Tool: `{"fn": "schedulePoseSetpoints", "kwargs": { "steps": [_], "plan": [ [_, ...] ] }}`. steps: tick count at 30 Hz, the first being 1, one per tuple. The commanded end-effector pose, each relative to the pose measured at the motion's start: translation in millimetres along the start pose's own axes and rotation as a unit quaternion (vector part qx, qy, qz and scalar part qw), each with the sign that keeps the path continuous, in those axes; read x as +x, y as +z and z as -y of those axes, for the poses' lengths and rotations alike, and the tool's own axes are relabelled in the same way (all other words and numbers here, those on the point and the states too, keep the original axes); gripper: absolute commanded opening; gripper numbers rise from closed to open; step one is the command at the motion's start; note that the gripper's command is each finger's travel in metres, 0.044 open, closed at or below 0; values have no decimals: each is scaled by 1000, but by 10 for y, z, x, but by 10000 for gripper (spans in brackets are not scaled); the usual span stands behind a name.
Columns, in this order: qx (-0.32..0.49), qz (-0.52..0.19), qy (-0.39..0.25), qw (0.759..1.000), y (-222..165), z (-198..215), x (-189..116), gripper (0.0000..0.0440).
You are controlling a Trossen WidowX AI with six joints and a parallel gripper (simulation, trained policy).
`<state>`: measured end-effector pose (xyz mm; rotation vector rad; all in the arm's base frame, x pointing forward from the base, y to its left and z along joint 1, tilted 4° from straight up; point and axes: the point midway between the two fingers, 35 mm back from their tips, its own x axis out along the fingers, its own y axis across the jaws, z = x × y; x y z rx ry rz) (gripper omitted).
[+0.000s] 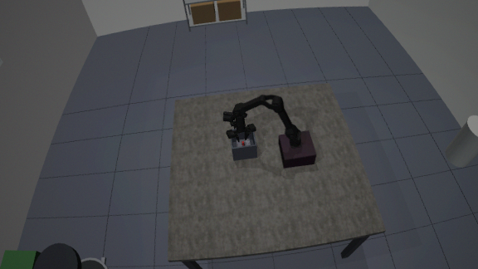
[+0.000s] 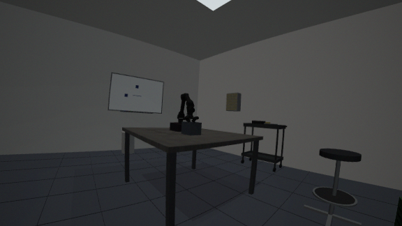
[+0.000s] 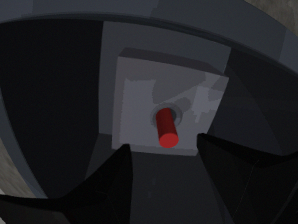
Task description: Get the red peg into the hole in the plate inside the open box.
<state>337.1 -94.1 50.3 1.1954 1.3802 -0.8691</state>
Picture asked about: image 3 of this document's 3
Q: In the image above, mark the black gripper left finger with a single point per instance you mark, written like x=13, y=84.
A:
x=103, y=198

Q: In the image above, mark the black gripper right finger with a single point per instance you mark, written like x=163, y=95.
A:
x=255, y=186

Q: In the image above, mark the dark grey open box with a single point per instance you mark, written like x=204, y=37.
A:
x=58, y=62

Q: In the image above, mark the grey square plate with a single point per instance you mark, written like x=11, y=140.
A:
x=148, y=81

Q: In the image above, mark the red peg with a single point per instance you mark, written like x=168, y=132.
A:
x=167, y=132

